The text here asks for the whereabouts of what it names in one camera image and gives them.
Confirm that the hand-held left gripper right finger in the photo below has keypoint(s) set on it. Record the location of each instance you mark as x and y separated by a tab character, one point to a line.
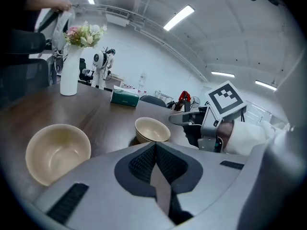
211	183

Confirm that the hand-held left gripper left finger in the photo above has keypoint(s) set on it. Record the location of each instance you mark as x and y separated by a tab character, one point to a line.
96	188

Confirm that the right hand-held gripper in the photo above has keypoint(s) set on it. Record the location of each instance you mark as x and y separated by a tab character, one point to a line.
225	99

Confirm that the beige bowl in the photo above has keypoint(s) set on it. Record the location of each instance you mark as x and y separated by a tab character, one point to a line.
144	140
153	130
55	152

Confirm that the black high-back office chair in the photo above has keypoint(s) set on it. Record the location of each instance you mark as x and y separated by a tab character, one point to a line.
180	105

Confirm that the black standing fan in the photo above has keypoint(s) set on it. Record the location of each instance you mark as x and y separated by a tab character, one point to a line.
194	100

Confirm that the red jacket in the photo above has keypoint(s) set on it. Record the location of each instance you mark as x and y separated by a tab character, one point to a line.
184	95

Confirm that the black round-back chair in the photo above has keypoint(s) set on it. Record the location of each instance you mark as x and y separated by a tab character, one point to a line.
153	100

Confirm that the green and white tissue box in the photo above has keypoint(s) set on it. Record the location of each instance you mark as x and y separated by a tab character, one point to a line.
124	99

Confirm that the cluster of water jugs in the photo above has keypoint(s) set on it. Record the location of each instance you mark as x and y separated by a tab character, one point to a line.
130	87

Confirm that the white table with wooden top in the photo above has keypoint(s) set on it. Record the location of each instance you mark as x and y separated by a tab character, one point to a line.
117	77

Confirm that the black office chair with headrest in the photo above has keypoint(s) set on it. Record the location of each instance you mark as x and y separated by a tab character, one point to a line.
82	68

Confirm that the white vase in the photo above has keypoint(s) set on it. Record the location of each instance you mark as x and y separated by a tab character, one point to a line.
69	75

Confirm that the white air conditioner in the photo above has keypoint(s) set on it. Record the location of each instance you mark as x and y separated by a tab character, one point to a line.
117	18

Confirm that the pastel flower bouquet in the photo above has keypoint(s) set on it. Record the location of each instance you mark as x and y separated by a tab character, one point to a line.
84	35

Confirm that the black mesh office chair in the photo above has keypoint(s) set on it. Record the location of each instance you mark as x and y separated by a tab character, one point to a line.
24	78

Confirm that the black padded office chair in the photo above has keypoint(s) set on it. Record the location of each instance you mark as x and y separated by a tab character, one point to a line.
24	41

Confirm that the white wall notice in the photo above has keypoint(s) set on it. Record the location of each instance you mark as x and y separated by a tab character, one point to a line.
143	77

